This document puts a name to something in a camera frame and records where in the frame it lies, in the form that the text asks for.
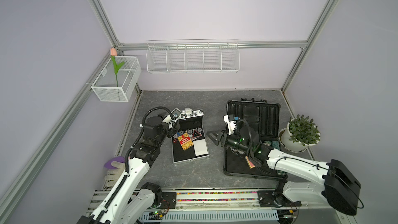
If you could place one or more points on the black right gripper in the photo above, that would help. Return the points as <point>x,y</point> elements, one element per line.
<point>222,137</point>

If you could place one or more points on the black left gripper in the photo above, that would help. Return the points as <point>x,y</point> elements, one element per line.
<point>173,130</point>

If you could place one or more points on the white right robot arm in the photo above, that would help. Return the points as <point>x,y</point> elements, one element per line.
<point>327,182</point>

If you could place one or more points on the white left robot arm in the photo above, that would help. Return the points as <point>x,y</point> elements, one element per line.
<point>120,206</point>

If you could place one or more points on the red yellow card box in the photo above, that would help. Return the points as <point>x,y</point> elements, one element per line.
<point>185,141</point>

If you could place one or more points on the white card deck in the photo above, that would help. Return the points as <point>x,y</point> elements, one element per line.
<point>200,148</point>

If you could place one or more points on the pink card box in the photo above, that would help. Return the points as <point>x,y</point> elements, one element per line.
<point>249,162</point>

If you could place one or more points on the white plant pot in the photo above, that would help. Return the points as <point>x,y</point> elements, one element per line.
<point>290,145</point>

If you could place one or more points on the pink purple toy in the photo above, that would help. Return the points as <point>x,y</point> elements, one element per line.
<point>115,163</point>

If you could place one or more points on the green potted plant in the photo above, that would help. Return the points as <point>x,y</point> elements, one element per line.
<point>303,129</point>

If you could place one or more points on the pink artificial tulip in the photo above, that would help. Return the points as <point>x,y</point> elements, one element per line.
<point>117,66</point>

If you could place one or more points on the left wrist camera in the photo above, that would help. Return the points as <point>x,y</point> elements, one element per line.
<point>172,118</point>

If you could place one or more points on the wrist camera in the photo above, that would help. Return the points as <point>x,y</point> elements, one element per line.
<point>172,118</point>
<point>231,122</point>

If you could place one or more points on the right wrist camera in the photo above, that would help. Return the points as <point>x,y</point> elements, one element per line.
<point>231,122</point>

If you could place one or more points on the white wire wall shelf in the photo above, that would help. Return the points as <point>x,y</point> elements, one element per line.
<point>193,60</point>

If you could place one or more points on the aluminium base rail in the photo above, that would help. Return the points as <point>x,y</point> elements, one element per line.
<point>236,206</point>

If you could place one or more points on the white mesh wall basket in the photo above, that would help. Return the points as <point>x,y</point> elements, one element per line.
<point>105,87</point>

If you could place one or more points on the aluminium horizontal frame bar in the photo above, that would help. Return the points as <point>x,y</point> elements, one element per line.
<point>213,43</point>

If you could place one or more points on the aluminium frame corner post left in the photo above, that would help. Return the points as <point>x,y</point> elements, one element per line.
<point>105,23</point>

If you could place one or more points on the aluminium frame corner post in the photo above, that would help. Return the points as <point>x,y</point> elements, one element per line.
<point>105,23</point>
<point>318,27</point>

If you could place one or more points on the aluminium left side frame bar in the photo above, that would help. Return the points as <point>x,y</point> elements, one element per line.
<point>40,97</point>

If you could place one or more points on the aluminium frame corner post right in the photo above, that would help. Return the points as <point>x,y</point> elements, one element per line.
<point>318,27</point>

